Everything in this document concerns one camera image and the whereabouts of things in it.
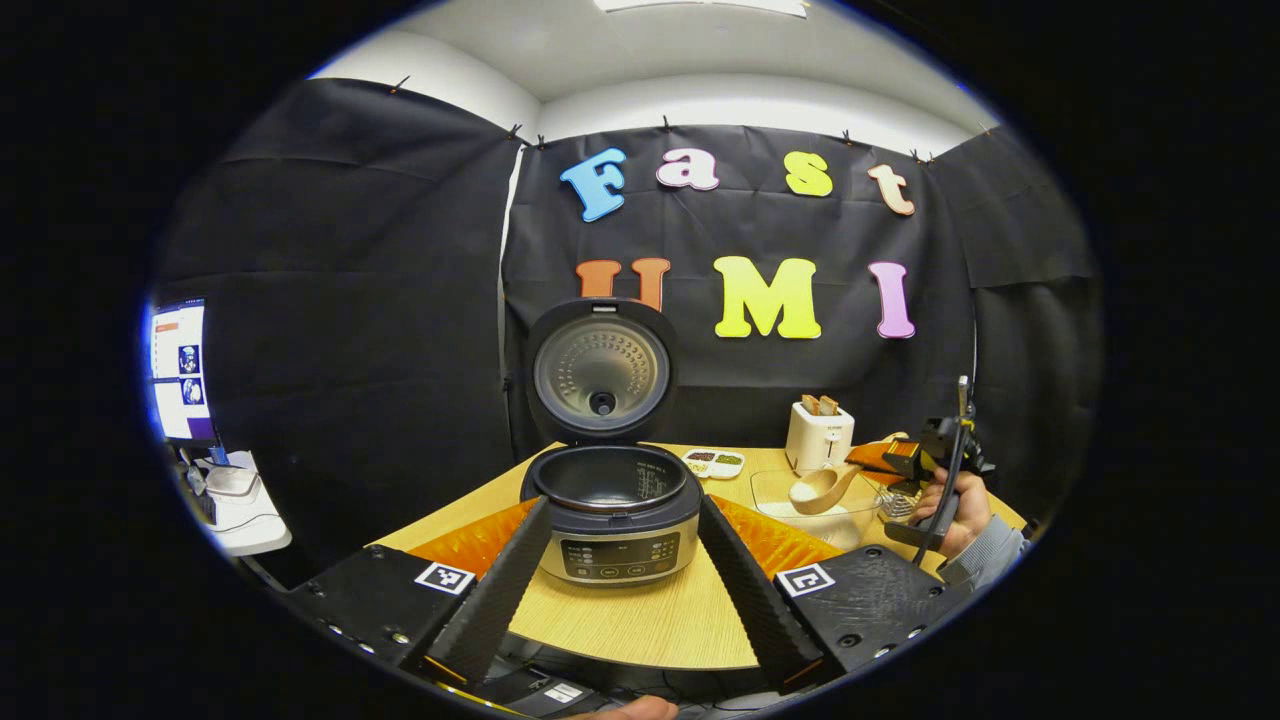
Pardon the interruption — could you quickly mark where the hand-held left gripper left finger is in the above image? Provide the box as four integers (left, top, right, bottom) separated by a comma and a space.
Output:
283, 495, 553, 686

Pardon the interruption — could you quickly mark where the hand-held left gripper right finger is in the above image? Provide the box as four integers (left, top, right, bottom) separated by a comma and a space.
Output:
697, 493, 969, 694

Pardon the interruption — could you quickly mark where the wooden spoon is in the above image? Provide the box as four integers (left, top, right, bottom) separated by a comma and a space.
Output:
789, 445, 896, 516

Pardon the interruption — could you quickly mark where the dark grey rice cooker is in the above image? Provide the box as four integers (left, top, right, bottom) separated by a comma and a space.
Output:
503, 297, 704, 588

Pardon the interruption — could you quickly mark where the white toaster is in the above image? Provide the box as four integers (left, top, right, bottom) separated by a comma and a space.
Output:
785, 400, 856, 474

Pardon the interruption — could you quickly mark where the clear glass container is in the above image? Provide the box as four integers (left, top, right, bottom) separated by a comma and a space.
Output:
750, 468, 906, 551

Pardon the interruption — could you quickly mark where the white divided condiment tray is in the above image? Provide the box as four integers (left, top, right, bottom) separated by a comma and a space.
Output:
682, 449, 746, 480

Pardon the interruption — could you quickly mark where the white side table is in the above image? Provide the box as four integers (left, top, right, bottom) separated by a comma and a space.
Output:
175, 450, 293, 557

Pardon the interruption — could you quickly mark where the clear plastic item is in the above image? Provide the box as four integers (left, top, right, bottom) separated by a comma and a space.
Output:
205, 465, 263, 498

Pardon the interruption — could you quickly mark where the black backdrop cloth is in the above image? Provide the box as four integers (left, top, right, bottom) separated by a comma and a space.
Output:
155, 78, 1104, 586

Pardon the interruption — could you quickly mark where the computer monitor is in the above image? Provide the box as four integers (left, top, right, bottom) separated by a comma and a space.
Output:
148, 298, 217, 443

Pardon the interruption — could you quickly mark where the long ceiling light panel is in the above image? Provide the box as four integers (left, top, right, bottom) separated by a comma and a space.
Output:
595, 0, 809, 19

